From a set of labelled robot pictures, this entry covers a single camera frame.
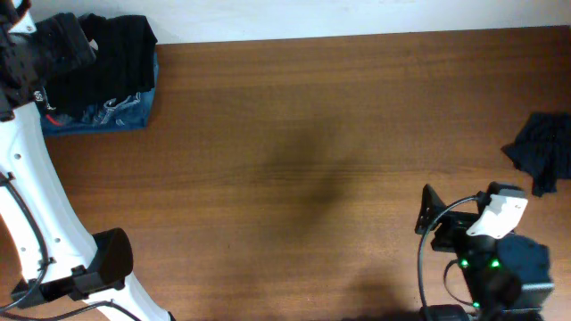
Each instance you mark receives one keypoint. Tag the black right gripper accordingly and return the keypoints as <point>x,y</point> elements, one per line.
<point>455,224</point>

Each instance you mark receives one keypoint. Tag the black t-shirt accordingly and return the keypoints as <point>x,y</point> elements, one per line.
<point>29,60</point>

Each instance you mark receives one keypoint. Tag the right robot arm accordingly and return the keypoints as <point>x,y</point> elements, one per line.
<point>497,298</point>

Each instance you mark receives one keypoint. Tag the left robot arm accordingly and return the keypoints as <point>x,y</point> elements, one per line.
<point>58,256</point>

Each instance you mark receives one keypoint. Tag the crumpled dark navy garment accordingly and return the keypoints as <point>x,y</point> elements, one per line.
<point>542,150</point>

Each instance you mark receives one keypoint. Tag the folded blue jeans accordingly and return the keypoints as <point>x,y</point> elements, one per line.
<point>131,113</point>

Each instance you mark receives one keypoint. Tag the folded black garment on pile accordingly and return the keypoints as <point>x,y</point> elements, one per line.
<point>123,64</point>

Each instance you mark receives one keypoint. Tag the grey garment with pink trim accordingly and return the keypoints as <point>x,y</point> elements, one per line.
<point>55,120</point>

